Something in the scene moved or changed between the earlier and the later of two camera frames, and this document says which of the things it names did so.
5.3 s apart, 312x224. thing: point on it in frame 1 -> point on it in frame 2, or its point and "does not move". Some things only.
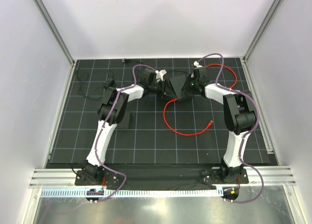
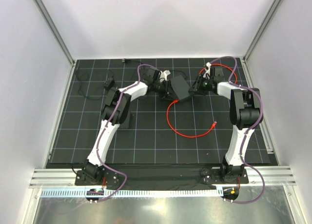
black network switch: (124, 123) does not move
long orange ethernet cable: (177, 132) -> (167, 120)
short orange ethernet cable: (225, 66) does not move
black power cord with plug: (125, 60) does not move
